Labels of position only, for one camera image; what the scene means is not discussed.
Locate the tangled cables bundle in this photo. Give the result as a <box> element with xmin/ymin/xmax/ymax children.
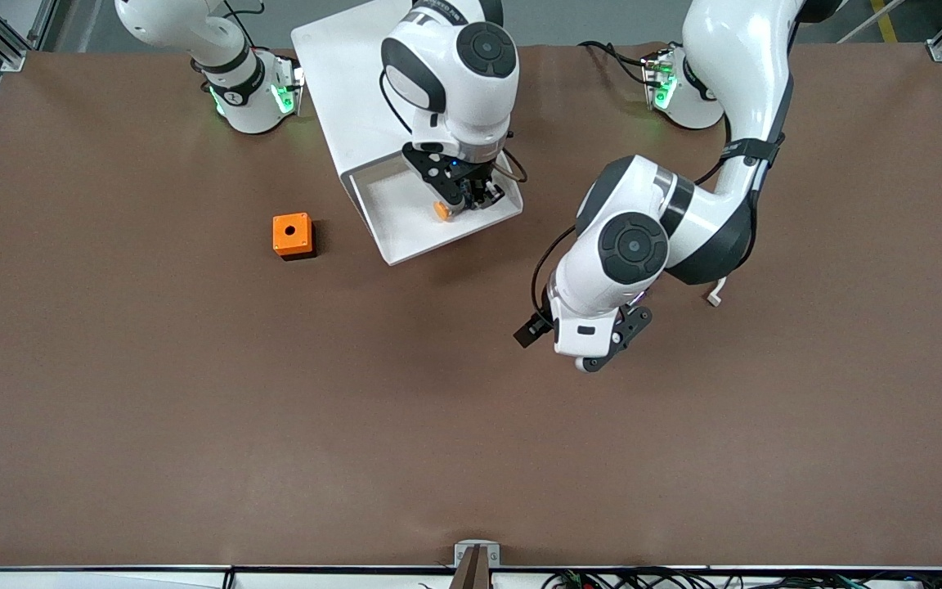
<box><xmin>543</xmin><ymin>568</ymin><xmax>942</xmax><ymax>589</ymax></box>

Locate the grey table edge bracket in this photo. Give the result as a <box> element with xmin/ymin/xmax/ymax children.
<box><xmin>448</xmin><ymin>540</ymin><xmax>501</xmax><ymax>589</ymax></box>

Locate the white table edge rail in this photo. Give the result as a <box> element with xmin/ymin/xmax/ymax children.
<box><xmin>0</xmin><ymin>564</ymin><xmax>942</xmax><ymax>589</ymax></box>

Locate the base connector box green light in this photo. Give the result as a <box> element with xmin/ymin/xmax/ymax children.
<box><xmin>643</xmin><ymin>49</ymin><xmax>678</xmax><ymax>111</ymax></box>
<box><xmin>273</xmin><ymin>53</ymin><xmax>306</xmax><ymax>117</ymax></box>

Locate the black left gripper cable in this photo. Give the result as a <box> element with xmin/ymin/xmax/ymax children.
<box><xmin>531</xmin><ymin>227</ymin><xmax>580</xmax><ymax>321</ymax></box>

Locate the black base cable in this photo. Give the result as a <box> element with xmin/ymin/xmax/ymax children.
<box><xmin>577</xmin><ymin>39</ymin><xmax>653</xmax><ymax>87</ymax></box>

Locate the orange button enclosure box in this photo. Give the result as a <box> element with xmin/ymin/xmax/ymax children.
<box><xmin>272</xmin><ymin>212</ymin><xmax>317</xmax><ymax>261</ymax></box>

